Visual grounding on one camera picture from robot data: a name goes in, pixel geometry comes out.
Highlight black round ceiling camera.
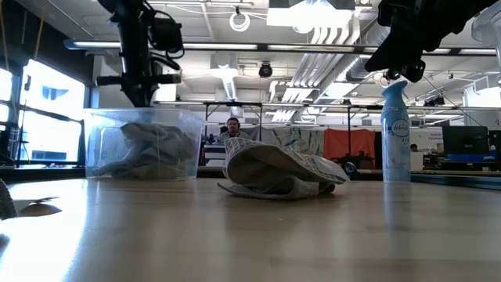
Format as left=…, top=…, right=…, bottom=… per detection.
left=258, top=61, right=274, bottom=79

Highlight white ring lamp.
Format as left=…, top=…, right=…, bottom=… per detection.
left=229, top=11, right=251, bottom=33

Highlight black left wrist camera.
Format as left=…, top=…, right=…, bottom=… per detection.
left=150, top=10, right=185, bottom=54

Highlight red cloth curtain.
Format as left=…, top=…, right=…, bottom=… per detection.
left=323, top=128, right=377, bottom=170

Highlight clear plastic bin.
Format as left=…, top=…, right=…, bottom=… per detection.
left=83, top=107, right=206, bottom=182
left=471, top=0, right=501, bottom=85

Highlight black computer monitor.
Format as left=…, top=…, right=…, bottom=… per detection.
left=442, top=125, right=490, bottom=154

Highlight overhead light bar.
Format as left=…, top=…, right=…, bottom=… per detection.
left=64, top=38, right=498, bottom=56

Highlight grey plush microfiber towel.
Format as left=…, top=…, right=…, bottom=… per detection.
left=92, top=121, right=196, bottom=180

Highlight blue air freshener spray bottle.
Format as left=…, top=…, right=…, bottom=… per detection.
left=380, top=80, right=412, bottom=184

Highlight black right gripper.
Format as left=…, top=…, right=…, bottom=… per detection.
left=363, top=0, right=448, bottom=84

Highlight silver ventilation duct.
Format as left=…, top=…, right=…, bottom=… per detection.
left=346, top=23, right=392, bottom=81

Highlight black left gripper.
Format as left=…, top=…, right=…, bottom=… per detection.
left=95, top=58, right=184, bottom=110

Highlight patterned cloth curtain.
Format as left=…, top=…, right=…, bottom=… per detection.
left=250, top=125, right=325, bottom=157

